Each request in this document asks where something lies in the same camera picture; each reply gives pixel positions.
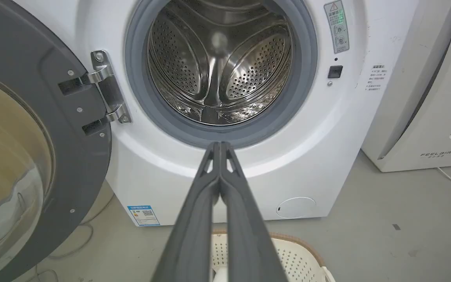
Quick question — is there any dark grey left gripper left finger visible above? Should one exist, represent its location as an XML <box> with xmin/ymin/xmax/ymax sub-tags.
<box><xmin>151</xmin><ymin>142</ymin><xmax>221</xmax><ymax>282</ymax></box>

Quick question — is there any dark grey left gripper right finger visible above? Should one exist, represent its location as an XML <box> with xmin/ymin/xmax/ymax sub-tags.
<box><xmin>219</xmin><ymin>141</ymin><xmax>289</xmax><ymax>282</ymax></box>

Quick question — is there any grey washing machine door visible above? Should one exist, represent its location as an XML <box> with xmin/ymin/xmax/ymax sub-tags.
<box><xmin>0</xmin><ymin>0</ymin><xmax>132</xmax><ymax>282</ymax></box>

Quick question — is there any white perforated laundry basket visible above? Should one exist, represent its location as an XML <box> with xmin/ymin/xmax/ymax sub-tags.
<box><xmin>210</xmin><ymin>230</ymin><xmax>336</xmax><ymax>282</ymax></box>

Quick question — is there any white front-load washing machine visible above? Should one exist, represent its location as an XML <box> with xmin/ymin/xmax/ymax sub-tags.
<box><xmin>13</xmin><ymin>0</ymin><xmax>420</xmax><ymax>227</ymax></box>

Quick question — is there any white air purifier appliance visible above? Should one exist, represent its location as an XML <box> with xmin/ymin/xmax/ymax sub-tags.
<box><xmin>361</xmin><ymin>0</ymin><xmax>451</xmax><ymax>173</ymax></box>

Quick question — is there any thin grey floor cable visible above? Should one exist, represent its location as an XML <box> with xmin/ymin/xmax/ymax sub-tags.
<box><xmin>26</xmin><ymin>192</ymin><xmax>115</xmax><ymax>282</ymax></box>

